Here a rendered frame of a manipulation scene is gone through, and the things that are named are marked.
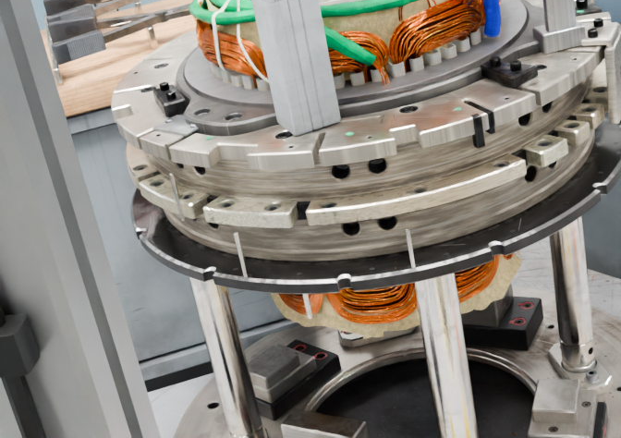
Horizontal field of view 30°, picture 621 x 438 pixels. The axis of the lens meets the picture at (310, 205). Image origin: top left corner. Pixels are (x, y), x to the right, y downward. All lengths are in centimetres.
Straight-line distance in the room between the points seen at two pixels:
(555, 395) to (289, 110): 31
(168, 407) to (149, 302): 9
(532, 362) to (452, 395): 23
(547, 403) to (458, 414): 12
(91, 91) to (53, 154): 66
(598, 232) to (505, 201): 40
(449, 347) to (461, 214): 9
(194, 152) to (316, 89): 8
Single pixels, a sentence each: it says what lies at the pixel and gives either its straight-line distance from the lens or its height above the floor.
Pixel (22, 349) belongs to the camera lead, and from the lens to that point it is 25.
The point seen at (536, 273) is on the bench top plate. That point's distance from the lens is 109.
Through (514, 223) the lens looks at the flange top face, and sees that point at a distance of 66.
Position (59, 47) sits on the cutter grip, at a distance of 91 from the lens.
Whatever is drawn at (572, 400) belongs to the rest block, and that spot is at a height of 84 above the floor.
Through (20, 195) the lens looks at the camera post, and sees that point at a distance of 24.
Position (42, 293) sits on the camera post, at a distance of 25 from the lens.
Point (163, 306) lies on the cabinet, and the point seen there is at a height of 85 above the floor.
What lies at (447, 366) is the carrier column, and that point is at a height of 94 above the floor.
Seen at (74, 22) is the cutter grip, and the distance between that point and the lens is 97.
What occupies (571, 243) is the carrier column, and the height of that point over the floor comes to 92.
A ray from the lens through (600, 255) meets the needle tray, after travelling 107.
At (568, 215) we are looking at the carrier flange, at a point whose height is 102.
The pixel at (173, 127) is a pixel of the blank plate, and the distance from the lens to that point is 68.
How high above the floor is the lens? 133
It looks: 25 degrees down
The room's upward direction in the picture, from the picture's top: 12 degrees counter-clockwise
